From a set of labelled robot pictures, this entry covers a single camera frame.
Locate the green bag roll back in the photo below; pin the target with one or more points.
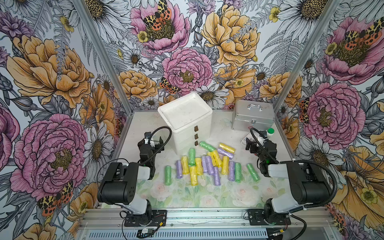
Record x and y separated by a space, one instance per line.
207 146

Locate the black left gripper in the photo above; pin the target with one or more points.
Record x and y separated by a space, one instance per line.
151 143

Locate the aluminium front rail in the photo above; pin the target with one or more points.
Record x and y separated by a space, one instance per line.
207 224

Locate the white bottle green cap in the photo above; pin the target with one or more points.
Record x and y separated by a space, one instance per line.
270 132

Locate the red white small box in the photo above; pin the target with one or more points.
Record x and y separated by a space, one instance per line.
249 137

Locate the yellow bag roll centre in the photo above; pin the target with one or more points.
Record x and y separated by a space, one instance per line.
199 166

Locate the green bag roll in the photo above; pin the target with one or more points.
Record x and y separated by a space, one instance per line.
207 146
168 175
238 172
192 156
253 172

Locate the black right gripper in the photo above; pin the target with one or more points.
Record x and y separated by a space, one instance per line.
256 147

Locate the yellow bag roll left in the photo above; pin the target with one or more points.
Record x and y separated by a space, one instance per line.
185 165

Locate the green bag roll far left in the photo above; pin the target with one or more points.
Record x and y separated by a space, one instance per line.
168 175

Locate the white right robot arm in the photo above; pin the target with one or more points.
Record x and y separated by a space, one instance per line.
311 184

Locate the yellow bag roll right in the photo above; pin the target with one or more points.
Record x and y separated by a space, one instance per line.
225 165

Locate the green bag roll centre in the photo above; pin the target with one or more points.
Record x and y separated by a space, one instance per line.
192 156

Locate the white plastic drawer cabinet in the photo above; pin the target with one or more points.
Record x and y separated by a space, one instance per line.
190 119

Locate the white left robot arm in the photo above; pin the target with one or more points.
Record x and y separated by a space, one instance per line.
118 186

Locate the purple bag roll front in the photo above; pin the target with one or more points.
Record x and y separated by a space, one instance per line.
217 181

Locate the green bag roll far right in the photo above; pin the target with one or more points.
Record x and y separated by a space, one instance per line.
253 172

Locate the purple bag roll back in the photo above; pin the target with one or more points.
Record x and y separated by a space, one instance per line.
225 153

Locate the purple bag roll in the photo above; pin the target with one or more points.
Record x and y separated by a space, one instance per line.
217 181
231 174
205 165
179 170
225 153

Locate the yellow bag roll tilted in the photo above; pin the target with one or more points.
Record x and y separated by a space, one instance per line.
217 158

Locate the yellow bag roll front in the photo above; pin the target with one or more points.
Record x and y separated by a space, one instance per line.
193 175

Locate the yellow bag roll back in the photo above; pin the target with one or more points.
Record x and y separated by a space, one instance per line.
227 148

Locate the silver aluminium case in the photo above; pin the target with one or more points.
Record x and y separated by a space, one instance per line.
247 114

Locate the floral table mat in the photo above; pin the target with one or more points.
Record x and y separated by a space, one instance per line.
181 194

